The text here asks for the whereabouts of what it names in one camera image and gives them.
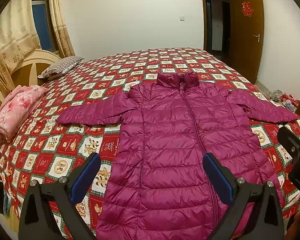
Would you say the magenta puffer jacket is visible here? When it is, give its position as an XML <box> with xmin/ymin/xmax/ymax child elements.
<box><xmin>57</xmin><ymin>72</ymin><xmax>297</xmax><ymax>239</ymax></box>

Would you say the pile of clothes on floor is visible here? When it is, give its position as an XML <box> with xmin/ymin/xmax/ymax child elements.
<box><xmin>270</xmin><ymin>90</ymin><xmax>300</xmax><ymax>112</ymax></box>

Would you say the red patterned bed quilt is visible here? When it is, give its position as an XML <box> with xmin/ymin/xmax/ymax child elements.
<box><xmin>0</xmin><ymin>47</ymin><xmax>300</xmax><ymax>239</ymax></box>

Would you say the pink folded blanket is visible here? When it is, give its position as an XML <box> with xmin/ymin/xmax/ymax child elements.
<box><xmin>0</xmin><ymin>85</ymin><xmax>47</xmax><ymax>143</ymax></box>

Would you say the cream wooden headboard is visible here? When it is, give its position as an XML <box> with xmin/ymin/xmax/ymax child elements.
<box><xmin>0</xmin><ymin>49</ymin><xmax>61</xmax><ymax>105</ymax></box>

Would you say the striped grey pillow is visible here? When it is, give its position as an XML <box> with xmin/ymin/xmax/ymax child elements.
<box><xmin>38</xmin><ymin>56</ymin><xmax>84</xmax><ymax>80</ymax></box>

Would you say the brown wooden door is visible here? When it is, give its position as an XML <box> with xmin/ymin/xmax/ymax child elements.
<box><xmin>229</xmin><ymin>0</ymin><xmax>264</xmax><ymax>84</ymax></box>

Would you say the red door decoration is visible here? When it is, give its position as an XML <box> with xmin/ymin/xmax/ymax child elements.
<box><xmin>242</xmin><ymin>1</ymin><xmax>254</xmax><ymax>17</ymax></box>

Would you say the beige patterned curtain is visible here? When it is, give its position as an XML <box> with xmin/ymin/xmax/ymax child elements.
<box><xmin>0</xmin><ymin>0</ymin><xmax>75</xmax><ymax>92</ymax></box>

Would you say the window with blue pane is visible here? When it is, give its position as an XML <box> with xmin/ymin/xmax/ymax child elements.
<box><xmin>32</xmin><ymin>0</ymin><xmax>58</xmax><ymax>53</ymax></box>

